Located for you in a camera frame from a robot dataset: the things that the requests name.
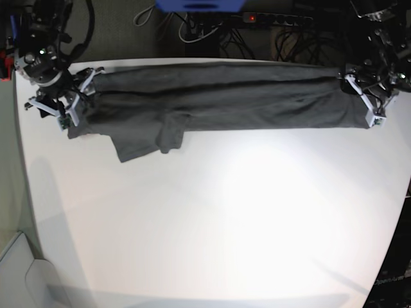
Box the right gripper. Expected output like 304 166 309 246
24 67 105 122

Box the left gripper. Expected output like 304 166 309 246
338 64 399 117

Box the dark grey t-shirt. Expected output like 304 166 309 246
68 62 368 162

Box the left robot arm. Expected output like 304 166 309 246
341 1 410 126

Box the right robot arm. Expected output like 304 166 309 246
13 1 100 130

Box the red clamp at left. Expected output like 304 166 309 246
0 49 13 81

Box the black power strip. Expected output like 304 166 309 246
242 12 313 26

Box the blue box overhead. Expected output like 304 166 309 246
155 0 245 12

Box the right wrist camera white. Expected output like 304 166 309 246
57 115 74 131

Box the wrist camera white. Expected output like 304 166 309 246
57 115 74 131
365 111 386 128

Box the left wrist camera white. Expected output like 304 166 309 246
365 111 386 128

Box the black floor cable bundle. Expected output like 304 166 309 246
272 19 370 65

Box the white cable loop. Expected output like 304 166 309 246
178 19 222 44

